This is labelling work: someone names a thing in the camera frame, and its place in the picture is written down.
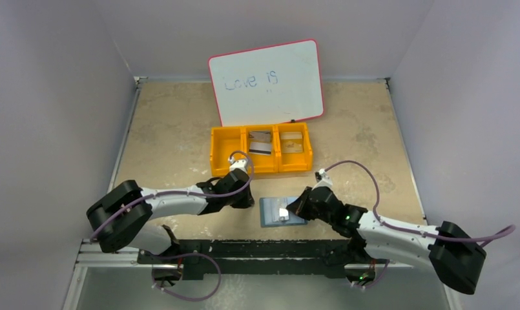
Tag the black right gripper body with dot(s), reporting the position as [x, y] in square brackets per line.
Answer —
[305, 205]

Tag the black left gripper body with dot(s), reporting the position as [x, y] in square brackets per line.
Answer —
[243, 187]

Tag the blue leather card holder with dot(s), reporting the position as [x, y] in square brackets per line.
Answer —
[269, 207]

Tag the white VIP card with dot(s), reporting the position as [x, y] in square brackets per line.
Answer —
[260, 148]

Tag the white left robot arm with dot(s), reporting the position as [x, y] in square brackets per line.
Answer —
[122, 218]

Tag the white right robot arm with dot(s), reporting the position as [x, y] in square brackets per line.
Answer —
[445, 250]

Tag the cards in right bin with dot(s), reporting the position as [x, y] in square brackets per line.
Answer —
[291, 142]

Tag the yellow middle bin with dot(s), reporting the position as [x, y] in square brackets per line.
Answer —
[262, 164]

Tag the yellow bin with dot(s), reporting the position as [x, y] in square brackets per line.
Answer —
[293, 161]
[224, 141]
[262, 164]

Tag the yellow left bin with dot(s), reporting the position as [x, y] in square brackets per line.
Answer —
[224, 141]

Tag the yellow right bin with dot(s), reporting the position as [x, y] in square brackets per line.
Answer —
[293, 161]

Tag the pink framed whiteboard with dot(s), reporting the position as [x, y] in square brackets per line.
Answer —
[272, 84]

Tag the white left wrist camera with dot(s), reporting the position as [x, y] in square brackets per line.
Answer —
[238, 164]

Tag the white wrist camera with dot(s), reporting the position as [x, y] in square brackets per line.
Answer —
[238, 164]
[323, 180]

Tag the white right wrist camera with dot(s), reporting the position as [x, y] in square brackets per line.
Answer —
[323, 180]

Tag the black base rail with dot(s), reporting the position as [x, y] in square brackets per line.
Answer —
[329, 258]

